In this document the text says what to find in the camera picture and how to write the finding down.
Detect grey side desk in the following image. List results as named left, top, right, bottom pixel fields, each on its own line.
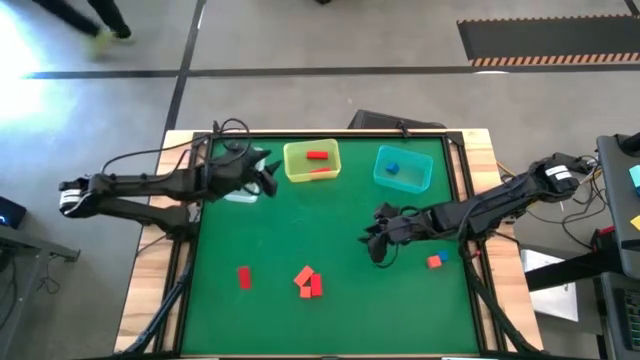
left=0, top=224, right=81, bottom=360

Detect black keyboard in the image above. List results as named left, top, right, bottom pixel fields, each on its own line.
left=599, top=272, right=640, bottom=360

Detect white paper sheet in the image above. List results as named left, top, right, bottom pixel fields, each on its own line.
left=519, top=248, right=580, bottom=323

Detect person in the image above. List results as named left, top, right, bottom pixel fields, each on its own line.
left=30, top=0, right=135, bottom=54

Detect wooden table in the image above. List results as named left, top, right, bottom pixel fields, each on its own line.
left=113, top=128, right=545, bottom=359

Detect black stand bar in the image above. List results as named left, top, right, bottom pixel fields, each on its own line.
left=524, top=247, right=606, bottom=293

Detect tangled black cables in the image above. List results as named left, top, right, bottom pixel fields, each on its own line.
left=524, top=154, right=606, bottom=251

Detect teal plastic bin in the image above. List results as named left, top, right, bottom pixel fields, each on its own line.
left=372, top=144, right=435, bottom=195

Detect clear plastic bin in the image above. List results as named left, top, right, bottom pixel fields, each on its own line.
left=222, top=144, right=266, bottom=204

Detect green table mat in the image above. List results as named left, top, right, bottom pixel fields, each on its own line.
left=180, top=135, right=480, bottom=356

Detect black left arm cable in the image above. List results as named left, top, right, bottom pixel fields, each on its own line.
left=99, top=117, right=251, bottom=176

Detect yellow plastic bin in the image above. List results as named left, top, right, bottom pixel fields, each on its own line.
left=282, top=138, right=343, bottom=184

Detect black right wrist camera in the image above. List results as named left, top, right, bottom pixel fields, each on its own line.
left=367, top=237, right=390, bottom=265

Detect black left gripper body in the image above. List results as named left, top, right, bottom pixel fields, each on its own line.
left=204, top=147, right=264, bottom=201

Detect black metal table frame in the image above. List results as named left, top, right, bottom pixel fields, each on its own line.
left=154, top=130, right=501, bottom=359

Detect red clamp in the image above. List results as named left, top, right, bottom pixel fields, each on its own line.
left=591, top=224, right=617, bottom=253

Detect black case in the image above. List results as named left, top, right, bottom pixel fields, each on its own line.
left=348, top=109, right=447, bottom=131

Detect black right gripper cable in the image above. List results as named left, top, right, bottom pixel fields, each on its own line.
left=372, top=204, right=416, bottom=270

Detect dark grey cart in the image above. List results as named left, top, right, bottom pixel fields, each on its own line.
left=595, top=132, right=640, bottom=280

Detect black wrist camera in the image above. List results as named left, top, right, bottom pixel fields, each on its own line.
left=367, top=237, right=390, bottom=265
left=259, top=172, right=280, bottom=199

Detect black striped floor mat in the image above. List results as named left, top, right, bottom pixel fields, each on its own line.
left=456, top=14, right=640, bottom=68

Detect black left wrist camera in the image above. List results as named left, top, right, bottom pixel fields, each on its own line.
left=259, top=172, right=280, bottom=199

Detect black device with blue light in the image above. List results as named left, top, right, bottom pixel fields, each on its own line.
left=0, top=195, right=28, bottom=230

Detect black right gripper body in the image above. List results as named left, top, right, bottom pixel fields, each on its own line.
left=374, top=202, right=436, bottom=246

